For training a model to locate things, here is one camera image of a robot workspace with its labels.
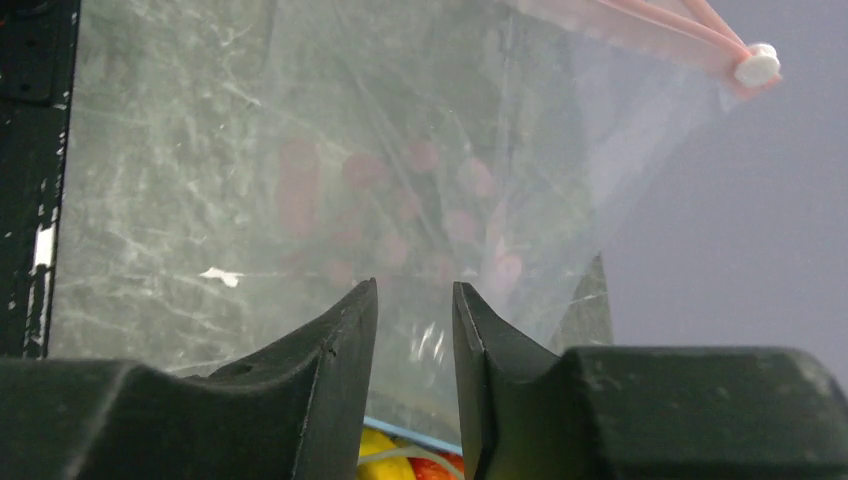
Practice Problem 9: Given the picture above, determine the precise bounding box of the blue plastic basket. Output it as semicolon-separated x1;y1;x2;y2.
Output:
363;416;462;455

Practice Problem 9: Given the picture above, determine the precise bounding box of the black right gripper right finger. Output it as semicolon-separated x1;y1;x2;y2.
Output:
453;282;847;479

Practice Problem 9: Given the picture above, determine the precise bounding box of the yellow banana bunch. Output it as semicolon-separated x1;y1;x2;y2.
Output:
356;428;416;480

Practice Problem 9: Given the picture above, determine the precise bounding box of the clear zip top bag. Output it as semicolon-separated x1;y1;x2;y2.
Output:
48;1;778;444

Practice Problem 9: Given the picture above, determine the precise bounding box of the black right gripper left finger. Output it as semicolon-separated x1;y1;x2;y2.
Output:
1;279;378;479

